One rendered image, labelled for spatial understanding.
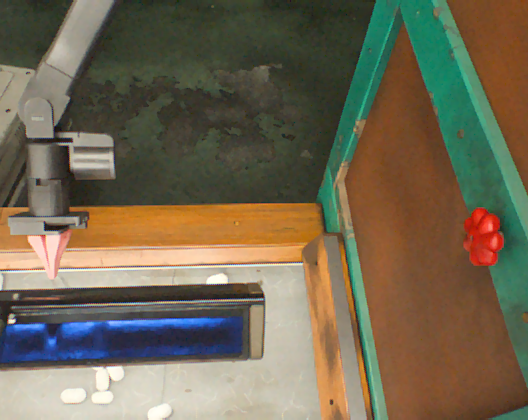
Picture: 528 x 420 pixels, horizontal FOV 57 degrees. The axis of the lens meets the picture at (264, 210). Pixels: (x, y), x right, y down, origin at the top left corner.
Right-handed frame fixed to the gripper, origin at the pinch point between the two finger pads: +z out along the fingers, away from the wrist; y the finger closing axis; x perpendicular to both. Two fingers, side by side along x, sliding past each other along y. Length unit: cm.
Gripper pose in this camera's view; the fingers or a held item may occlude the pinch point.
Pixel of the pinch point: (52, 272)
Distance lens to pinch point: 82.2
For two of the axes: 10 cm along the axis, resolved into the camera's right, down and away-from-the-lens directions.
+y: 9.9, -0.1, 1.0
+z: -0.1, 9.9, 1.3
